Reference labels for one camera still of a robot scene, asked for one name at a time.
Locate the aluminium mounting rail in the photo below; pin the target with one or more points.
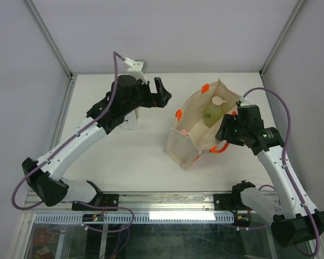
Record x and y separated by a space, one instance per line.
146 201

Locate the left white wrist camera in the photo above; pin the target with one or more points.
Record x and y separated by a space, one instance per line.
136 68

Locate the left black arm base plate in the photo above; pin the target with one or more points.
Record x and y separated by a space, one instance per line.
101 201

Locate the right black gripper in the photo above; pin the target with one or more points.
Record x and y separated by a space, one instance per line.
228 120

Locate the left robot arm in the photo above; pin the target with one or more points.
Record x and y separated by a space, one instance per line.
45 175

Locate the small electronics board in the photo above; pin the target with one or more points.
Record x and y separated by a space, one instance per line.
93 217

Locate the black connector box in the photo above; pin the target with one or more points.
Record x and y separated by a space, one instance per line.
242 221

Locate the white bottle black cap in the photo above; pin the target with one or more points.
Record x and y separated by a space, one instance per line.
130 121

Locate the beige canvas bag orange handles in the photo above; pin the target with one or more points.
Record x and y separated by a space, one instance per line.
186 149

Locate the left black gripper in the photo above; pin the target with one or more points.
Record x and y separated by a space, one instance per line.
159 100

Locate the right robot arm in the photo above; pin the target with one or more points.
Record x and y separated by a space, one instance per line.
295 219

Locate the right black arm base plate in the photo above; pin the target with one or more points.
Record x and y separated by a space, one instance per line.
228 201

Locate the grey slotted cable duct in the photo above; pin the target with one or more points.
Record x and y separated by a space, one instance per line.
139 218

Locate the green bottle beige cap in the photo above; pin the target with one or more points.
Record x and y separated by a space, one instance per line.
213 111

